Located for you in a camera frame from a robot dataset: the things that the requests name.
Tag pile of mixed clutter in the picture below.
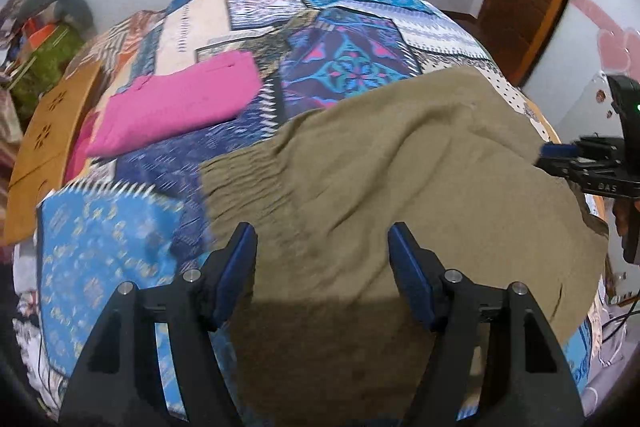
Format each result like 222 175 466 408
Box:
0 0 86 142

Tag patchwork printed bedsheet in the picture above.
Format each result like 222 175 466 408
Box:
12 0 608 427

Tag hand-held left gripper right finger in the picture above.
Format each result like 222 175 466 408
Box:
387 221 586 427

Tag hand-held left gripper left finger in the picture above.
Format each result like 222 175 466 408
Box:
58 221 259 427

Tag olive green pants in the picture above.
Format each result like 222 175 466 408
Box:
200 68 610 427

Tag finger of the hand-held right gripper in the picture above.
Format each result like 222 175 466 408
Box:
534 142 591 180

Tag black cable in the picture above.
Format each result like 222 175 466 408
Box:
599 292 640 348

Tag folded pink garment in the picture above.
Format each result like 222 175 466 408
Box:
85 51 264 158

